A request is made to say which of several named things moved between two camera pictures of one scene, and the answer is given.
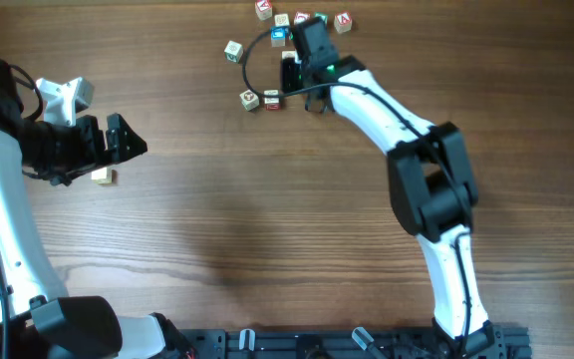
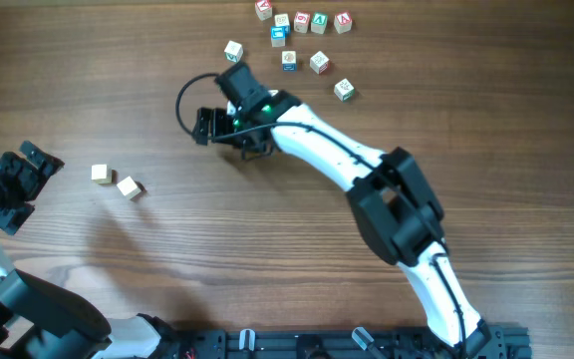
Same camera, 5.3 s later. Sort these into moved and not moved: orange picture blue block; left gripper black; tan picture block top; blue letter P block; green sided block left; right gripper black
Moved: right gripper black; left gripper black
Not moved: blue letter P block; tan picture block top; orange picture blue block; green sided block left
